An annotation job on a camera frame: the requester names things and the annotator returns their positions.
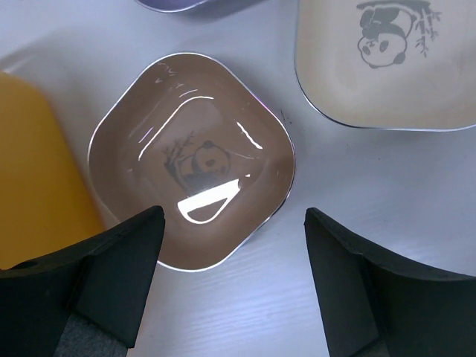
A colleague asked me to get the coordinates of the brown plate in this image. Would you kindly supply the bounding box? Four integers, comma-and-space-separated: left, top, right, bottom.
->
88, 52, 296, 272

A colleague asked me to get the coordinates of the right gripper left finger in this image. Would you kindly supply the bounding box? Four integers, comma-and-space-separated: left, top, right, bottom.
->
1, 206, 165, 356

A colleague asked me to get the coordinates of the purple plate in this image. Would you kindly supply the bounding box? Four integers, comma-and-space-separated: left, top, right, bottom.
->
136, 0, 230, 14

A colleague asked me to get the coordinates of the yellow plastic bin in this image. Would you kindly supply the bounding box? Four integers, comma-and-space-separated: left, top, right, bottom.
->
1, 73, 105, 270

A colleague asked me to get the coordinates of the cream plate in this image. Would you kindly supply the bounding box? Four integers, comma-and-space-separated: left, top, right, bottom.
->
295, 1, 475, 132

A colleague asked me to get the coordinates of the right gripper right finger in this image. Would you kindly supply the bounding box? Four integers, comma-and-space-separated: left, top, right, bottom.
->
304, 208, 475, 356

